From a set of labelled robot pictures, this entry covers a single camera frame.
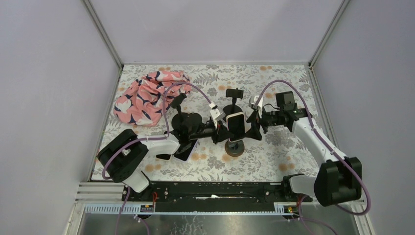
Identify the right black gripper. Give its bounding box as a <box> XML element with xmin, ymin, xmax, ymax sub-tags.
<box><xmin>243</xmin><ymin>106</ymin><xmax>283</xmax><ymax>141</ymax></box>

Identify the phone with beige case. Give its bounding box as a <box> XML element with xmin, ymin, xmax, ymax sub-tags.
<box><xmin>226</xmin><ymin>112</ymin><xmax>246</xmax><ymax>142</ymax></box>

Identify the wooden base phone stand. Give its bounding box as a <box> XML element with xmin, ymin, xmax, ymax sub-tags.
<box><xmin>225</xmin><ymin>140</ymin><xmax>245</xmax><ymax>157</ymax></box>

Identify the black phone stand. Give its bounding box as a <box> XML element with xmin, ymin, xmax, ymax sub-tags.
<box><xmin>223</xmin><ymin>88</ymin><xmax>244</xmax><ymax>123</ymax></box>
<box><xmin>171</xmin><ymin>93</ymin><xmax>202</xmax><ymax>134</ymax></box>

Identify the phone with purple case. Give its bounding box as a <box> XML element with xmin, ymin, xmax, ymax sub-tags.
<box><xmin>173</xmin><ymin>140</ymin><xmax>198</xmax><ymax>162</ymax></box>

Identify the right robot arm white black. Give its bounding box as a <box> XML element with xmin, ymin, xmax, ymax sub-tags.
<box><xmin>246</xmin><ymin>92</ymin><xmax>362</xmax><ymax>207</ymax></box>

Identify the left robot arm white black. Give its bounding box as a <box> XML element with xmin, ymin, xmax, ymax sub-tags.
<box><xmin>97</xmin><ymin>113</ymin><xmax>233</xmax><ymax>201</ymax></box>

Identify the floral patterned table mat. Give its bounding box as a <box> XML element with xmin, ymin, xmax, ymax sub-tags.
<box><xmin>115</xmin><ymin>64</ymin><xmax>324</xmax><ymax>182</ymax></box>

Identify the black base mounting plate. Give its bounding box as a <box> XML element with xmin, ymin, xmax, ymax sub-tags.
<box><xmin>121</xmin><ymin>181</ymin><xmax>299</xmax><ymax>212</ymax></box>

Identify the pink floral crumpled cloth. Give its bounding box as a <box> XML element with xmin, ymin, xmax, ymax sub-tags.
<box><xmin>113</xmin><ymin>71</ymin><xmax>191</xmax><ymax>127</ymax></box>

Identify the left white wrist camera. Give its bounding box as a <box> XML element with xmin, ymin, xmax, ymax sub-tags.
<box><xmin>209</xmin><ymin>102</ymin><xmax>225</xmax><ymax>123</ymax></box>

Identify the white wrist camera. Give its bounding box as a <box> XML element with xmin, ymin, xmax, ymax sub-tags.
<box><xmin>209</xmin><ymin>102</ymin><xmax>225</xmax><ymax>123</ymax></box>
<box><xmin>249</xmin><ymin>95</ymin><xmax>263</xmax><ymax>118</ymax></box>

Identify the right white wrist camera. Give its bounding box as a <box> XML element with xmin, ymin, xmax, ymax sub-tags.
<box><xmin>249</xmin><ymin>95</ymin><xmax>263</xmax><ymax>118</ymax></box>

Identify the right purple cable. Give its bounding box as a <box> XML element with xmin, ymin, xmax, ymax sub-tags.
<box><xmin>256</xmin><ymin>79</ymin><xmax>372</xmax><ymax>235</ymax></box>

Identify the aluminium frame rail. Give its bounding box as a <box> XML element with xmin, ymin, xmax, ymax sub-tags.
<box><xmin>75</xmin><ymin>181</ymin><xmax>298</xmax><ymax>215</ymax></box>

